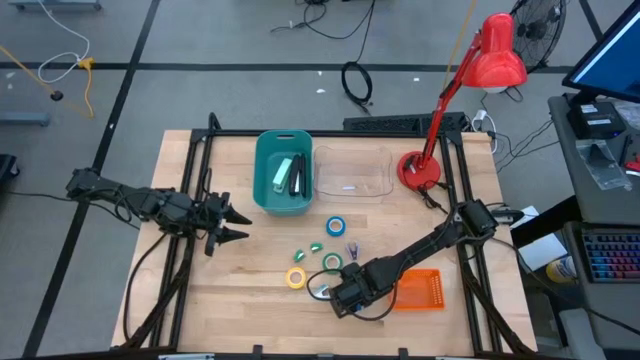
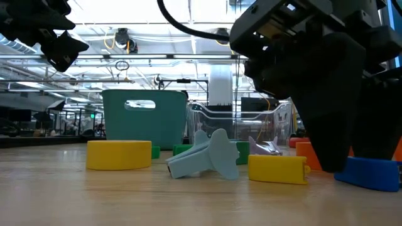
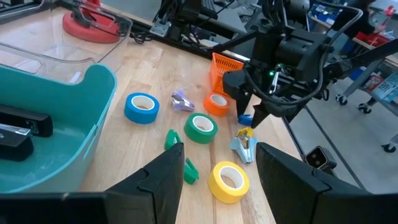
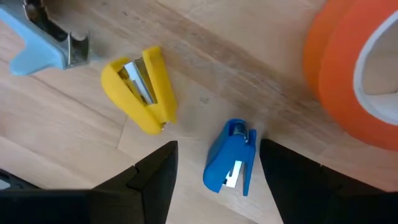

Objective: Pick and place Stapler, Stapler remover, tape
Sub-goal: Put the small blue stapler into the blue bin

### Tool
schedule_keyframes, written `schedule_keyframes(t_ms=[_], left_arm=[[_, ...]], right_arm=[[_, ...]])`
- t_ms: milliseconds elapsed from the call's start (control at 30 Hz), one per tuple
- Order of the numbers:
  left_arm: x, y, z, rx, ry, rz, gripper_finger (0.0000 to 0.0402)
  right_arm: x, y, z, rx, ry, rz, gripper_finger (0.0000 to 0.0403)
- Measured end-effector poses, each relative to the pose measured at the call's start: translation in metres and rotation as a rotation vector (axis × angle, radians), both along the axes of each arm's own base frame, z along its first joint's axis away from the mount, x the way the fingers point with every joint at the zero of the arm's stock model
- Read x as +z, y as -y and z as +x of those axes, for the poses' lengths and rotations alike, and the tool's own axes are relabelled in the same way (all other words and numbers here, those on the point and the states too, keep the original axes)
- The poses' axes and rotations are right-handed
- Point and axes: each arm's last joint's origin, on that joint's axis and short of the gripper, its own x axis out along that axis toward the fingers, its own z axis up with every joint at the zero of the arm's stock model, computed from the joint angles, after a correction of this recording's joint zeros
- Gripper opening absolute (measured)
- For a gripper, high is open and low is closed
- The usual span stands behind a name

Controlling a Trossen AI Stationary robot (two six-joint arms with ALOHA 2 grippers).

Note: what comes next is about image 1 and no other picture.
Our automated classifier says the clear plastic bag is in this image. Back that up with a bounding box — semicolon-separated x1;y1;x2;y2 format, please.
574;138;632;191

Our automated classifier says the black aluminium frame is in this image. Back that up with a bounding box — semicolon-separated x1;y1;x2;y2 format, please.
122;112;536;360

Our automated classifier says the orange mesh basket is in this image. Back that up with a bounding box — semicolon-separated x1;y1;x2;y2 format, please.
389;268;446;312

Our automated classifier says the backlit keyboard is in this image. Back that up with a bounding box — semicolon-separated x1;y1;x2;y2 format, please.
582;230;640;284

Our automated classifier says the blue tape roll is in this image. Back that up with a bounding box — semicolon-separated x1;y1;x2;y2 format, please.
325;215;347;238

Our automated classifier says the long black power strip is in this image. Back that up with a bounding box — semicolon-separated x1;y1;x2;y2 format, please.
342;112;469;135

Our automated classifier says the clear plastic container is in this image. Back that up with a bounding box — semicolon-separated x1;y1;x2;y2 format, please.
313;144;395;204

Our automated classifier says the small black device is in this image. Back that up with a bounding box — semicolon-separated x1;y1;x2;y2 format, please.
491;208;525;224

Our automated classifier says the computer monitor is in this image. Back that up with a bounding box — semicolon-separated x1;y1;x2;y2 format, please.
562;0;640;105

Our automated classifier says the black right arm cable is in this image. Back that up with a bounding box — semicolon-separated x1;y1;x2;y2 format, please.
305;269;399;322

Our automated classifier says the black mini computer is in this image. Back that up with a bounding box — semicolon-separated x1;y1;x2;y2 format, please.
566;101;627;140

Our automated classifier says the white paper sheet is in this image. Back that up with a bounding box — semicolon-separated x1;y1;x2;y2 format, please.
517;232;569;272

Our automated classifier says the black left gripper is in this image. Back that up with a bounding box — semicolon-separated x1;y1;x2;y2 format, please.
197;192;253;257

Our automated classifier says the yellow floor cable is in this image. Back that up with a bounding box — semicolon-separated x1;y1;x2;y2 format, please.
0;44;96;120

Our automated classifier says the black floor fan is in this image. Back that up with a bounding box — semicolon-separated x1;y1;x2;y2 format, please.
509;0;569;74

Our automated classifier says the green tape roll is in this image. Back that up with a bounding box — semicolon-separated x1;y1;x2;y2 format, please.
321;252;344;275

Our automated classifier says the white floor cable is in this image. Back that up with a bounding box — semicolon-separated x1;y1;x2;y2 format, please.
37;0;92;84

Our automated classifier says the teal plastic bin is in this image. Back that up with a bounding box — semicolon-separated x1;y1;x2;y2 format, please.
252;129;315;217

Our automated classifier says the yellow lid canister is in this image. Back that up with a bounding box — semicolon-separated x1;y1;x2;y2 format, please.
545;254;579;285

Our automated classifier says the grey cart base bar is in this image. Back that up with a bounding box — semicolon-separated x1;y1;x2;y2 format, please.
9;0;101;11
0;112;51;127

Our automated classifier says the red desk lamp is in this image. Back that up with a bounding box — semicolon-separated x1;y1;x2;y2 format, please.
397;12;529;192

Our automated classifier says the white card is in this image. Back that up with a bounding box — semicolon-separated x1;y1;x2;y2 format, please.
509;204;541;231

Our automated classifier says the grey side desk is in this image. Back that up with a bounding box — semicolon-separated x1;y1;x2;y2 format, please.
548;94;640;351

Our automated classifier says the white power adapter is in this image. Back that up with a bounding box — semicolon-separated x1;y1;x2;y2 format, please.
471;108;500;155

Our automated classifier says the mint green stapler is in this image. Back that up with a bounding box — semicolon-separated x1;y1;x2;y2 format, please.
272;157;294;195

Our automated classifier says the black caster wheel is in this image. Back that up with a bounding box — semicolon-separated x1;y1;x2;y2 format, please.
0;153;21;187

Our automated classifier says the yellow tape roll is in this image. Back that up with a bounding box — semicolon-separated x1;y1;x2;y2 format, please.
284;266;308;290

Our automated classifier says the coiled black cable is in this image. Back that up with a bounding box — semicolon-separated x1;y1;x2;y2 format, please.
341;61;374;114

